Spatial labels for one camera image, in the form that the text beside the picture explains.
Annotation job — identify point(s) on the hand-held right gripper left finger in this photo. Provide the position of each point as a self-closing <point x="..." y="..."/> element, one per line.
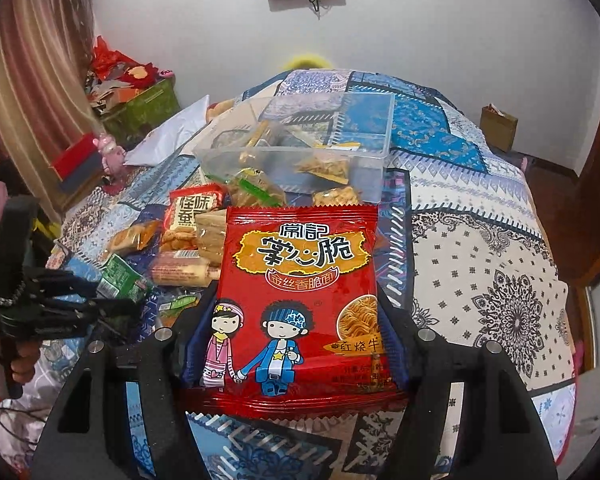
<point x="200" y="345"/>

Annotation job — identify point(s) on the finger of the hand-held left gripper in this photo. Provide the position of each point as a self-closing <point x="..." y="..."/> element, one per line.
<point x="65" y="280"/>
<point x="105" y="310"/>

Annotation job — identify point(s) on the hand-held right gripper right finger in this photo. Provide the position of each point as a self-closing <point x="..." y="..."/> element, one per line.
<point x="397" y="355"/>

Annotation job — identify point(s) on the green snack packet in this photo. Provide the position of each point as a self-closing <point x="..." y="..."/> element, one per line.
<point x="117" y="275"/>

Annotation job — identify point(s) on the small green wrapper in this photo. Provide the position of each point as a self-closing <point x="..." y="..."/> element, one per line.
<point x="180" y="305"/>

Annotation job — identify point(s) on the orange crispy snack packet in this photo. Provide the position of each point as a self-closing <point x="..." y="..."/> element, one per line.
<point x="130" y="237"/>

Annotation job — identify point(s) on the beige sausage snack packet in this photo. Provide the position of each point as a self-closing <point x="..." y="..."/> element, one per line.
<point x="180" y="270"/>

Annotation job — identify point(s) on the red noodle snack packet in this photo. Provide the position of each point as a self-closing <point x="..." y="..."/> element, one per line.
<point x="290" y="285"/>

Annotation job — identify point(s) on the beige tofu stick packet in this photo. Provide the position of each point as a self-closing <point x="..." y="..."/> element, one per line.
<point x="212" y="235"/>

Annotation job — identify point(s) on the red bean snack packet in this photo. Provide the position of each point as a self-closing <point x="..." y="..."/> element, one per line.
<point x="190" y="210"/>

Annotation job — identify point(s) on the clear packet with green band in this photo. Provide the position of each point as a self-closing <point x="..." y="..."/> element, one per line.
<point x="250" y="190"/>

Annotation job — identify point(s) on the yellow crispy snack packet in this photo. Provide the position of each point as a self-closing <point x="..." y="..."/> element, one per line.
<point x="325" y="167"/>
<point x="340" y="195"/>

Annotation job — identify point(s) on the clear plastic container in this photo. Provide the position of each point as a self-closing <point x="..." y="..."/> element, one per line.
<point x="365" y="180"/>

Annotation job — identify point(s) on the long stick snack packet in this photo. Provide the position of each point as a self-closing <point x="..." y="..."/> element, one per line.
<point x="257" y="142"/>

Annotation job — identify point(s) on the person's left hand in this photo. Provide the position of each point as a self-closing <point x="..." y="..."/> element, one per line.
<point x="25" y="365"/>

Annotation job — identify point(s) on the red box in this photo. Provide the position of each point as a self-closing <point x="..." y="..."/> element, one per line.
<point x="75" y="155"/>

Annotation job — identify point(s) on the patchwork bed blanket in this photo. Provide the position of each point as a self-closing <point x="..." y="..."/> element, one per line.
<point x="480" y="260"/>

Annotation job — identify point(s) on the pink plush toy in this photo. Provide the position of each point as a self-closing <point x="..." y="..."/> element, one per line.
<point x="110" y="152"/>

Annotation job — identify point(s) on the striped curtain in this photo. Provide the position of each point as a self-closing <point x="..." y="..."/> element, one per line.
<point x="25" y="85"/>

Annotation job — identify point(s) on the white plastic bag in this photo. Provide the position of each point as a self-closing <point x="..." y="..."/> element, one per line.
<point x="170" y="135"/>

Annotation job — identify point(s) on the green storage crate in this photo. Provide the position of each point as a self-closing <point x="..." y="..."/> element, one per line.
<point x="145" y="105"/>

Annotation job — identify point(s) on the red plastic bag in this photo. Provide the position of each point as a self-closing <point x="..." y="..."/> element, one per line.
<point x="107" y="57"/>

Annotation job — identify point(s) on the red yellow plush toy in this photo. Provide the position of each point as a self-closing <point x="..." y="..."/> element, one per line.
<point x="137" y="72"/>

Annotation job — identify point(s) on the yellow white snack packet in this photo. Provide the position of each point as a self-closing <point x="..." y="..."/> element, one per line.
<point x="220" y="110"/>

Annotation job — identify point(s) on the brown paper bag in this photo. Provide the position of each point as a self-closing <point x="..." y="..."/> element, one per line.
<point x="497" y="130"/>

